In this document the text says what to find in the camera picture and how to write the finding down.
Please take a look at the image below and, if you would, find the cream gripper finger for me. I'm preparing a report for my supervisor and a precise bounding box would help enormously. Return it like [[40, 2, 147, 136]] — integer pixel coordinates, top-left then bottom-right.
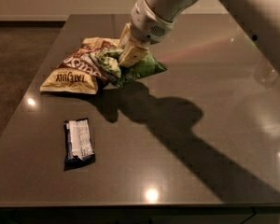
[[119, 41, 149, 67], [119, 22, 132, 49]]

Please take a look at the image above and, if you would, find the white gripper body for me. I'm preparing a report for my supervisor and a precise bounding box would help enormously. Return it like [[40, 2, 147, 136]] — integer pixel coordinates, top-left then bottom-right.
[[130, 0, 175, 44]]

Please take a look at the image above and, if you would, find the green jalapeno chip bag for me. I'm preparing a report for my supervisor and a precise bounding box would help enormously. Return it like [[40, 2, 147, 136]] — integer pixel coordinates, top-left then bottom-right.
[[89, 47, 168, 89]]

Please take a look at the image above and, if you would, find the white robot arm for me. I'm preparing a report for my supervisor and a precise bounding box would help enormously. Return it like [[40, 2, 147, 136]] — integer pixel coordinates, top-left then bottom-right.
[[119, 0, 280, 76]]

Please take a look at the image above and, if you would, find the brown Late July chip bag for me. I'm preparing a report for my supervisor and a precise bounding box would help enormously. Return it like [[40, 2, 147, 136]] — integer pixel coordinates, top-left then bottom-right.
[[40, 37, 119, 94]]

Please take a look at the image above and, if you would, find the blue white snack wrapper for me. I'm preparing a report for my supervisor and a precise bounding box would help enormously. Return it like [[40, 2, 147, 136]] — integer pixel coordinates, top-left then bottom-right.
[[63, 119, 95, 164]]

